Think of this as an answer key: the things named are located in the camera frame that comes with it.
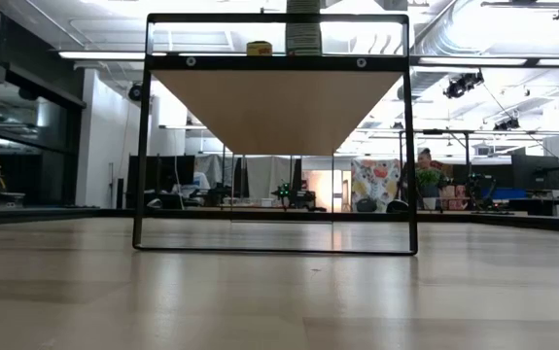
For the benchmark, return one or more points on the yellow Pops cereal box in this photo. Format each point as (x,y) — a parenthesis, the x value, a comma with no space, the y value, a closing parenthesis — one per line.
(259,48)

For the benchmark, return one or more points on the green Apple Jacks cereal box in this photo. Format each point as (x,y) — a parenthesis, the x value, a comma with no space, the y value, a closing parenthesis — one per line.
(303,34)

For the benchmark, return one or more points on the black robot arm green light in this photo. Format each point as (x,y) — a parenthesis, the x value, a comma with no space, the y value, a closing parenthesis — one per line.
(483,192)

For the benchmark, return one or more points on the grey hanging cloth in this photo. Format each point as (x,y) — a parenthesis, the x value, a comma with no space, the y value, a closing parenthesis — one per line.
(216,167)
(267,175)

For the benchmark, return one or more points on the black robot green light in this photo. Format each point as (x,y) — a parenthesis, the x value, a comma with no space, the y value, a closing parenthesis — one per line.
(298,198)

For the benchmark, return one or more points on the black office chair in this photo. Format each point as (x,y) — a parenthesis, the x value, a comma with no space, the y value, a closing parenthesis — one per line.
(398,206)
(366,205)

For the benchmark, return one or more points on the colourful floral cloth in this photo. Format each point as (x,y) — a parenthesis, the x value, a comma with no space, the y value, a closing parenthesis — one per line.
(373,182)

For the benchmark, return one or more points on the black monitor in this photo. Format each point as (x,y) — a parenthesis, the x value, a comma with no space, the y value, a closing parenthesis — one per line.
(536,172)
(155,172)
(177,167)

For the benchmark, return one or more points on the person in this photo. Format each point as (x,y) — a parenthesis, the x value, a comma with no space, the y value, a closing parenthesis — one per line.
(425,158)

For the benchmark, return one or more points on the green potted plant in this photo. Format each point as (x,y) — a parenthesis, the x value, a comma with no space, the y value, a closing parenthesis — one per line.
(429,179)

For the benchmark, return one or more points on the red patterned box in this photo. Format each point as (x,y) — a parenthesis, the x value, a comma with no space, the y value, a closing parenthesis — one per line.
(454,198)

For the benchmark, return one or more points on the black spotlight cluster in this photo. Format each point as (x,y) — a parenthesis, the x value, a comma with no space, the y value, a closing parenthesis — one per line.
(461,85)
(506,124)

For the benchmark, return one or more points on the blue bin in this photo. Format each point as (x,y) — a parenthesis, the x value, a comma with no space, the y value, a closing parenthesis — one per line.
(510,193)

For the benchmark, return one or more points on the grey tray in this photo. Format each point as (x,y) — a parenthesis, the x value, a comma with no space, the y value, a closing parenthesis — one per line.
(9,199)

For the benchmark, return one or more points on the wooden shelf black metal frame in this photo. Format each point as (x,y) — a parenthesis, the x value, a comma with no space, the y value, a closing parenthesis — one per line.
(279,112)

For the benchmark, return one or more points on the black gantry frame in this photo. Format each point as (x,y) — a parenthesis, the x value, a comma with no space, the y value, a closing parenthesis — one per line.
(434,131)

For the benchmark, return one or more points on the black dome camera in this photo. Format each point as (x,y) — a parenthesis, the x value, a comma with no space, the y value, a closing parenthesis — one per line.
(135,92)

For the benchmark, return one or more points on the silver ventilation duct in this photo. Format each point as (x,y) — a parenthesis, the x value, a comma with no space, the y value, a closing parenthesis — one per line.
(432,41)

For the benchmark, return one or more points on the black aluminium rig frame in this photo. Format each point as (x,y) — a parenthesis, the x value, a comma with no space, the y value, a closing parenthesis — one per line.
(541,222)

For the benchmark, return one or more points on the black ceiling rail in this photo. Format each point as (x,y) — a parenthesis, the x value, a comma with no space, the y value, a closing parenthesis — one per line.
(522,4)

